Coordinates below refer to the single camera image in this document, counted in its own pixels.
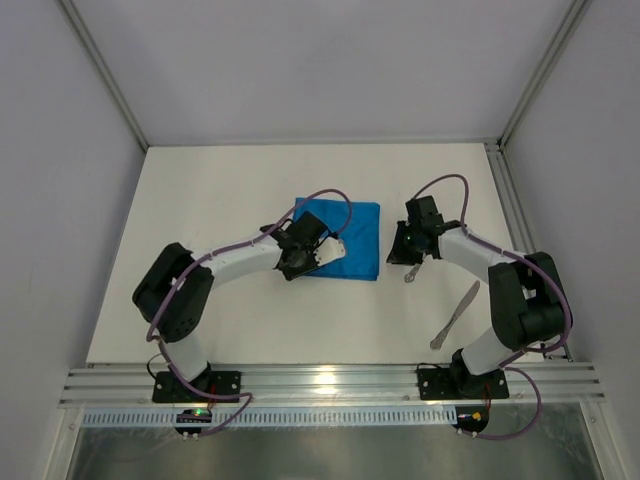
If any right controller board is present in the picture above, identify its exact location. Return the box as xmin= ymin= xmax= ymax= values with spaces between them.
xmin=453 ymin=408 xmax=490 ymax=437

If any silver fork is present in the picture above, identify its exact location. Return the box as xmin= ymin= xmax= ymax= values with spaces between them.
xmin=404 ymin=264 xmax=421 ymax=284

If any controller board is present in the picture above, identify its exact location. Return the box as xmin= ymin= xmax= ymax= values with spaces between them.
xmin=173 ymin=407 xmax=212 ymax=440
xmin=453 ymin=408 xmax=490 ymax=437

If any right aluminium side rail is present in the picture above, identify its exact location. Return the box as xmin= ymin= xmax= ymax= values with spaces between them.
xmin=482 ymin=139 xmax=574 ymax=361

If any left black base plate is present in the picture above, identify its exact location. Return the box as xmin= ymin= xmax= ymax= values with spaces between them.
xmin=152 ymin=370 xmax=241 ymax=404

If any right aluminium frame post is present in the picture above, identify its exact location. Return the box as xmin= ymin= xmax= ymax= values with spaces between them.
xmin=497 ymin=0 xmax=592 ymax=150

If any silver table knife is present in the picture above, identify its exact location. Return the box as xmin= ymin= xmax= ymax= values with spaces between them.
xmin=429 ymin=280 xmax=481 ymax=351

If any blue satin napkin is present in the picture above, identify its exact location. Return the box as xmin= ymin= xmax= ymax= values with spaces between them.
xmin=293 ymin=199 xmax=380 ymax=281

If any aluminium frame post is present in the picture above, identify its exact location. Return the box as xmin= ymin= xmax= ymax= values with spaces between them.
xmin=497 ymin=0 xmax=592 ymax=150
xmin=54 ymin=0 xmax=150 ymax=153

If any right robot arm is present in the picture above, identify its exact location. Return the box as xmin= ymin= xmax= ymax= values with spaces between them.
xmin=387 ymin=196 xmax=572 ymax=401

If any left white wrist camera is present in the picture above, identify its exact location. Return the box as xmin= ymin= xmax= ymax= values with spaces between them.
xmin=314 ymin=236 xmax=346 ymax=267

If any aluminium front rail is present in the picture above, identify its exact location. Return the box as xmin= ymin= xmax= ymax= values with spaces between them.
xmin=59 ymin=362 xmax=606 ymax=408

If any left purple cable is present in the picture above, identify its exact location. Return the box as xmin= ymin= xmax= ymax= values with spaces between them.
xmin=144 ymin=188 xmax=355 ymax=437

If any left aluminium frame post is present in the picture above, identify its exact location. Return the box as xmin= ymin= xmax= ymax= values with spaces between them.
xmin=54 ymin=0 xmax=150 ymax=153

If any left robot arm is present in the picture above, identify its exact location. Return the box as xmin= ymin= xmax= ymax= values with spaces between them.
xmin=132 ymin=212 xmax=346 ymax=401

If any slotted grey cable duct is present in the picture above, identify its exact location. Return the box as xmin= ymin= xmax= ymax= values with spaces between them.
xmin=81 ymin=404 xmax=456 ymax=428

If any left controller board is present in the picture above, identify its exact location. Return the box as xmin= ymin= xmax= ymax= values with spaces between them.
xmin=173 ymin=407 xmax=212 ymax=440

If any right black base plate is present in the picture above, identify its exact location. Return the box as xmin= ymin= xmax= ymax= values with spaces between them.
xmin=416 ymin=365 xmax=510 ymax=400

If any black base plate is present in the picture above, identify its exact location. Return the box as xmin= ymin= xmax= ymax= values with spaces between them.
xmin=416 ymin=365 xmax=510 ymax=400
xmin=152 ymin=370 xmax=241 ymax=404

